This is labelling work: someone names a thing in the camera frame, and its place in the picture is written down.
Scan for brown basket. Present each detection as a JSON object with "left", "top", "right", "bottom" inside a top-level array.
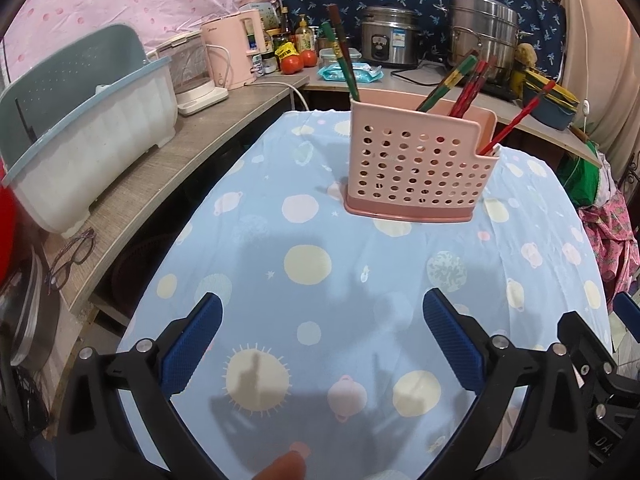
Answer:
[{"left": 112, "top": 237, "right": 174, "bottom": 287}]

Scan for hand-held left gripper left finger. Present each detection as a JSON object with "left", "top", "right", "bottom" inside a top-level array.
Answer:
[{"left": 52, "top": 291, "right": 224, "bottom": 480}]

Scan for stainless steel steamer pot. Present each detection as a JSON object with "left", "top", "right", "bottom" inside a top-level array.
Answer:
[{"left": 439, "top": 0, "right": 521, "bottom": 87}]

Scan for silver rice cooker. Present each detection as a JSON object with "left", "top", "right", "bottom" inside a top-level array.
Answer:
[{"left": 359, "top": 5, "right": 421, "bottom": 69}]

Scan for purple eyeglasses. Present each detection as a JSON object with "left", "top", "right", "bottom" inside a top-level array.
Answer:
[{"left": 47, "top": 228, "right": 96, "bottom": 291}]

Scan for red object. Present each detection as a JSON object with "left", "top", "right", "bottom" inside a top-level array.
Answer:
[{"left": 0, "top": 179, "right": 24, "bottom": 282}]

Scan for white cable with switch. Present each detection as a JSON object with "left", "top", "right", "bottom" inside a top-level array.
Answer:
[{"left": 564, "top": 0, "right": 592, "bottom": 132}]

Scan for blue bowl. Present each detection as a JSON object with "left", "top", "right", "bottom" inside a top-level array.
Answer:
[{"left": 529, "top": 96, "right": 577, "bottom": 132}]

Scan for green cloth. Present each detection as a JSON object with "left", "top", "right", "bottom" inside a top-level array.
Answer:
[{"left": 557, "top": 139, "right": 609, "bottom": 207}]

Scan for pink electric kettle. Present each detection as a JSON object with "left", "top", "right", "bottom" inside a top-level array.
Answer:
[{"left": 199, "top": 8, "right": 266, "bottom": 92}]

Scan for blue dotted tablecloth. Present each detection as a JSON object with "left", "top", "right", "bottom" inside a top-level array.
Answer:
[{"left": 116, "top": 107, "right": 617, "bottom": 480}]

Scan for yellow pump bottle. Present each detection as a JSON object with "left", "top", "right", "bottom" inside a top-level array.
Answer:
[{"left": 294, "top": 13, "right": 316, "bottom": 54}]

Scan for pink dotted curtain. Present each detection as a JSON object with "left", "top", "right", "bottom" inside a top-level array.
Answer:
[{"left": 4, "top": 0, "right": 282, "bottom": 69}]

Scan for pink floral garment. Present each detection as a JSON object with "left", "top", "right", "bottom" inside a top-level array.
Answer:
[{"left": 579, "top": 179, "right": 640, "bottom": 292}]

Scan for steel pan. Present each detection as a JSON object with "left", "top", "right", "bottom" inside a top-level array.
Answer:
[{"left": 0, "top": 254, "right": 59, "bottom": 367}]

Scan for clear food container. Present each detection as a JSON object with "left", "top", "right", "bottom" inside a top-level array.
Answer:
[{"left": 319, "top": 47, "right": 362, "bottom": 67}]

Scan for red patterned chopstick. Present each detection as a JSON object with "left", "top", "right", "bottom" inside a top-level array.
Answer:
[
  {"left": 449, "top": 60, "right": 489, "bottom": 118},
  {"left": 464, "top": 56, "right": 499, "bottom": 117},
  {"left": 476, "top": 95, "right": 543, "bottom": 157}
]

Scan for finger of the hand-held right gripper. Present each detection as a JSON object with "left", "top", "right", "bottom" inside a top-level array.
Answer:
[
  {"left": 613, "top": 291, "right": 640, "bottom": 319},
  {"left": 558, "top": 311, "right": 620, "bottom": 377}
]

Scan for black power cable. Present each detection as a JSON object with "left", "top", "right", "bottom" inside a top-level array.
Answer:
[{"left": 389, "top": 67, "right": 442, "bottom": 87}]

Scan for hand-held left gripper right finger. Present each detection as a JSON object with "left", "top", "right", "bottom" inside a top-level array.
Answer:
[{"left": 421, "top": 289, "right": 597, "bottom": 480}]

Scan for green yellow striped chopstick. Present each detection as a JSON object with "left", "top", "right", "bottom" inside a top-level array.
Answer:
[{"left": 416, "top": 54, "right": 479, "bottom": 112}]

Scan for pink perforated utensil holder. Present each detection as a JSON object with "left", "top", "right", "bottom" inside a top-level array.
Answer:
[{"left": 342, "top": 97, "right": 500, "bottom": 224}]

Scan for white power cable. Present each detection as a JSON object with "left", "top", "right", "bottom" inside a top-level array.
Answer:
[{"left": 257, "top": 79, "right": 309, "bottom": 114}]

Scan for beige curtain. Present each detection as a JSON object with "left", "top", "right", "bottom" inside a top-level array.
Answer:
[{"left": 519, "top": 0, "right": 640, "bottom": 162}]

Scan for blue white dish bin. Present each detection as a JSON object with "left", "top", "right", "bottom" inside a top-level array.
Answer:
[{"left": 0, "top": 23, "right": 179, "bottom": 239}]

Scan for white blender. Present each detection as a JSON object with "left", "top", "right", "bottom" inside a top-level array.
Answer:
[{"left": 149, "top": 29, "right": 230, "bottom": 116}]

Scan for tan loofah sponge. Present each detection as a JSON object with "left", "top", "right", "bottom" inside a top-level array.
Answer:
[{"left": 514, "top": 42, "right": 539, "bottom": 69}]

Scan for blue wet wipes pack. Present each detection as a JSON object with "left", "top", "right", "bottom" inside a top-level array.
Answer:
[{"left": 318, "top": 62, "right": 385, "bottom": 84}]

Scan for person's left hand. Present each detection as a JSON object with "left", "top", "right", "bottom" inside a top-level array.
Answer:
[{"left": 251, "top": 451, "right": 307, "bottom": 480}]

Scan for black iron frame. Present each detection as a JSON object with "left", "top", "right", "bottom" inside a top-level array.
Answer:
[{"left": 617, "top": 154, "right": 640, "bottom": 187}]

